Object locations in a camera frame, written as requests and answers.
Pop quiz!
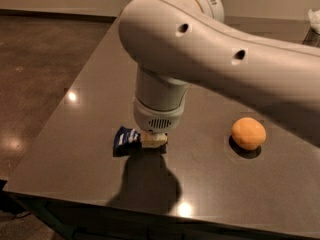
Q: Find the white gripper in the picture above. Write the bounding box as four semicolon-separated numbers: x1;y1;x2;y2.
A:
133;98;185;148

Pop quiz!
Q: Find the blue rxbar blueberry wrapper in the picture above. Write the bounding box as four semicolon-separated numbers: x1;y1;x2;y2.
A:
113;126;141;155

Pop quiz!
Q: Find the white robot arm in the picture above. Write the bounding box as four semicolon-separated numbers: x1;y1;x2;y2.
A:
118;0;320;145

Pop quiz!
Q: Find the orange fruit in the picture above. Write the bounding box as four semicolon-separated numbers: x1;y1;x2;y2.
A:
231;117;266;150

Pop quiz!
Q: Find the white crumpled cloth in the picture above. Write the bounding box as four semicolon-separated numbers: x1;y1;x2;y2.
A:
308;9;320;35

